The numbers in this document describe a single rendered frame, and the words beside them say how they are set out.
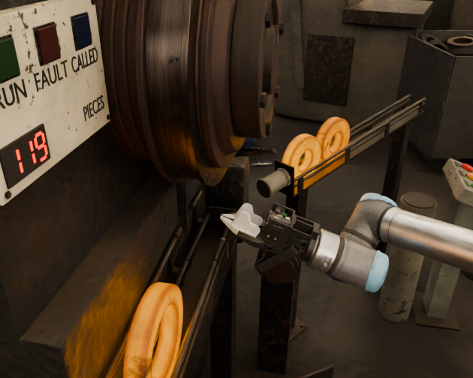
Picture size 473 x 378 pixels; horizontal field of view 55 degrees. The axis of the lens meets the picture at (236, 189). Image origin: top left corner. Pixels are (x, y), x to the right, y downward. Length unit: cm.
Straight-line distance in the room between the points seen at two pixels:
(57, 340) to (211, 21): 47
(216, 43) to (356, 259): 55
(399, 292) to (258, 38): 132
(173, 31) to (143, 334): 43
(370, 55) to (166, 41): 292
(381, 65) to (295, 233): 262
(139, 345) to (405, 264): 124
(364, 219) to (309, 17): 258
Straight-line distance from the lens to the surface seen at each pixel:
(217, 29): 70
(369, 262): 102
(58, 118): 61
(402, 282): 182
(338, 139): 157
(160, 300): 72
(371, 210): 116
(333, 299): 199
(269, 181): 133
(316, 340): 181
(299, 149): 138
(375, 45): 350
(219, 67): 70
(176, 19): 66
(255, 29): 72
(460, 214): 175
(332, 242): 101
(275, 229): 98
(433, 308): 198
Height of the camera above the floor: 131
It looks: 29 degrees down
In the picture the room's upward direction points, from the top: 1 degrees clockwise
